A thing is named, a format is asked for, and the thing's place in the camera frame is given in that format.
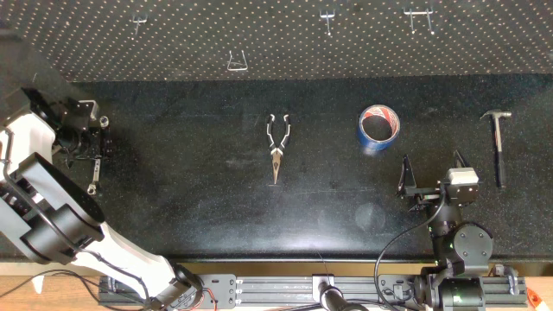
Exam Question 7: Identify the mounting rail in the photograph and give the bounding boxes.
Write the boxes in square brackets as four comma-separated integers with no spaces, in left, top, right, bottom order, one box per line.
[98,272,528,310]

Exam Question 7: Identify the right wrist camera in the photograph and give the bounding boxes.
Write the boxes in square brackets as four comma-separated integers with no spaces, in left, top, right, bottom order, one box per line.
[444,167,480,187]

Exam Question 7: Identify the hammer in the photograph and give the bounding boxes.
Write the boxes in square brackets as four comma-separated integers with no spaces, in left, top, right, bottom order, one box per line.
[480,108,513,190]

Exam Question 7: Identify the black pegboard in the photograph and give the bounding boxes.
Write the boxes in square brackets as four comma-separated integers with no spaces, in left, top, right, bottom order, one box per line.
[0,0,553,83]

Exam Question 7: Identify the pliers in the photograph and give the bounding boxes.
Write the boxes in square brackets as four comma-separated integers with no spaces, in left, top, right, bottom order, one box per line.
[265,113,292,186]

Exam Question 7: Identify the black cable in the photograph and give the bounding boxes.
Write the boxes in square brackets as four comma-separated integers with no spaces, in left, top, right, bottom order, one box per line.
[373,189,447,311]
[0,129,152,310]

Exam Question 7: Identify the thin black wire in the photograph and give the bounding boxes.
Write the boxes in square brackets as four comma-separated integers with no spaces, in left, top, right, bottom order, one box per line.
[0,269,143,310]

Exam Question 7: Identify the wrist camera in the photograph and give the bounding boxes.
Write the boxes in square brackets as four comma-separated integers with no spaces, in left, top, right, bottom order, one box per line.
[79,99,100,122]
[444,167,480,187]

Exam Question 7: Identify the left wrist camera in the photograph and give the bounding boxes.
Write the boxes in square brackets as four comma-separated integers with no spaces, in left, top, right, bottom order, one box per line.
[79,99,100,122]

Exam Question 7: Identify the orange and white tool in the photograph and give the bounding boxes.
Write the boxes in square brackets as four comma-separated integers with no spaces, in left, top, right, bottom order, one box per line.
[526,288,543,311]

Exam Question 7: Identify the wrench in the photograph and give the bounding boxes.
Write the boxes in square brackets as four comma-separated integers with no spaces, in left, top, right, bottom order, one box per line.
[86,115,111,196]

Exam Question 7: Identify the metal hook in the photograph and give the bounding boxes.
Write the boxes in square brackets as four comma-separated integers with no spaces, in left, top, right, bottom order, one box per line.
[319,10,336,37]
[403,7,435,36]
[226,49,250,73]
[131,14,149,36]

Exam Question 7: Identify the roll of blue tape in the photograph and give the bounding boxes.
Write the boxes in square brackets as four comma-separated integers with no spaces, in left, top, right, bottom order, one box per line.
[357,104,402,152]

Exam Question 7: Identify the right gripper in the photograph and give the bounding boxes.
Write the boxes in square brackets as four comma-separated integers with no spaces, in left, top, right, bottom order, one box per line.
[396,149,469,213]

